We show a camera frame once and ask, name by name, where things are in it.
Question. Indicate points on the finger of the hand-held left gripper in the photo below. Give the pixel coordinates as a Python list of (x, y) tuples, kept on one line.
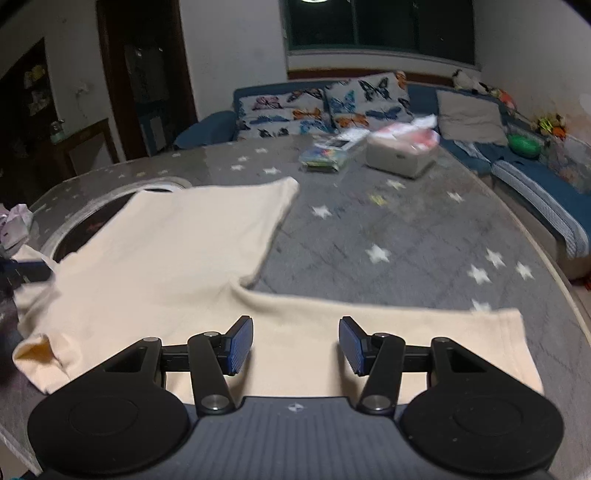
[(27, 271)]

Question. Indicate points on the dark wooden sideboard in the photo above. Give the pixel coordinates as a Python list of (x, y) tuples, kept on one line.
[(87, 147)]

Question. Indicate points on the green bowl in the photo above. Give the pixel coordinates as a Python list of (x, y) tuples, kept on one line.
[(524, 145)]

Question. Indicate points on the cream t-shirt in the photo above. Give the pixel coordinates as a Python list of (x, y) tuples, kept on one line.
[(161, 258)]

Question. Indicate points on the white flat packet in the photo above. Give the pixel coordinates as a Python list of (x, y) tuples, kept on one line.
[(339, 141)]

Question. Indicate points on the pink white tissue pack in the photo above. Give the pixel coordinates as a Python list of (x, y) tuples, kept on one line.
[(14, 226)]

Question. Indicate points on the blue white checked sofa cover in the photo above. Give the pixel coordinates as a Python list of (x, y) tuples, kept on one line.
[(549, 207)]

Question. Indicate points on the white tissue box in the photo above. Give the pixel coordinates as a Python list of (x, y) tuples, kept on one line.
[(397, 159)]

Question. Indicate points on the dark wooden door frame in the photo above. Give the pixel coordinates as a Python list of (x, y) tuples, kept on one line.
[(180, 83)]

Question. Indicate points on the wide butterfly print pillow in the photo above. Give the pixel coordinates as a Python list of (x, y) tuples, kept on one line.
[(277, 115)]

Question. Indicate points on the clear bag of colourful items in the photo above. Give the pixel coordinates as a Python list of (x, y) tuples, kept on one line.
[(325, 159)]

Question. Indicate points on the grey star tablecloth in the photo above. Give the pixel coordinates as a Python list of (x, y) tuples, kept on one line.
[(392, 230)]

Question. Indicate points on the pile of small toys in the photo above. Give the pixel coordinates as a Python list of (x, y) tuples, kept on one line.
[(551, 124)]

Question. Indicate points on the round built-in induction hob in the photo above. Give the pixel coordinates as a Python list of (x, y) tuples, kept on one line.
[(83, 226)]

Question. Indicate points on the white wall socket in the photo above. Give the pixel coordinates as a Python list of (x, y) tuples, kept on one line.
[(83, 91)]

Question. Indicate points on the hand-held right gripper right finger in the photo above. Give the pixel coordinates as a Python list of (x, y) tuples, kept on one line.
[(352, 344)]

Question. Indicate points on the beige cushion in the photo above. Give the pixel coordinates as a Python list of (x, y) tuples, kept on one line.
[(468, 117)]

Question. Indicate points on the blue corner sofa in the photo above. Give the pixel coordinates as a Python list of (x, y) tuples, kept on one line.
[(531, 177)]

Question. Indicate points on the dark window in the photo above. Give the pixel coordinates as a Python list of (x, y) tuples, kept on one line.
[(369, 27)]

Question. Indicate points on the small mint green jar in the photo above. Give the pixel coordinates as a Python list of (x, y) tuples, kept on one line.
[(57, 131)]

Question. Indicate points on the square butterfly print pillow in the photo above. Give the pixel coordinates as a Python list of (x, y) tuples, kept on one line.
[(364, 99)]

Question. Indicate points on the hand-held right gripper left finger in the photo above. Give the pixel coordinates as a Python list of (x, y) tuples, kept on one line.
[(240, 344)]

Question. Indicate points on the clear plastic storage box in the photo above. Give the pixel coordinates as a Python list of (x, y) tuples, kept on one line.
[(570, 161)]

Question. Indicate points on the black white plush toy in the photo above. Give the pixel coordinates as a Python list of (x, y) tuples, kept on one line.
[(464, 79)]

